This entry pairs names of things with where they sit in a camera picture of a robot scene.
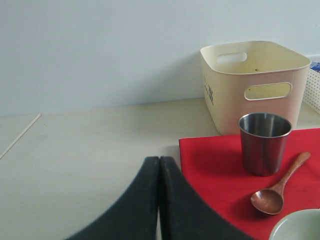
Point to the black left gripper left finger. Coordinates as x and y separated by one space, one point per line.
134 215

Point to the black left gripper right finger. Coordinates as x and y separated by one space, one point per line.
184 215

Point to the blue silver milk carton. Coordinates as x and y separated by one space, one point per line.
315 64

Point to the red table cloth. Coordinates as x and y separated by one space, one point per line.
213 167

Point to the brown wooden spoon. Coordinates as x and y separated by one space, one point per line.
270 200

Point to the stainless steel cup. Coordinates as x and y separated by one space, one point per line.
263 138

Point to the pale green ceramic bowl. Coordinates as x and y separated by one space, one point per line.
299 225

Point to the cream plastic storage bin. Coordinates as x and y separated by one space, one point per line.
252 76

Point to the white perforated plastic basket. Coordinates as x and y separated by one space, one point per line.
311 96

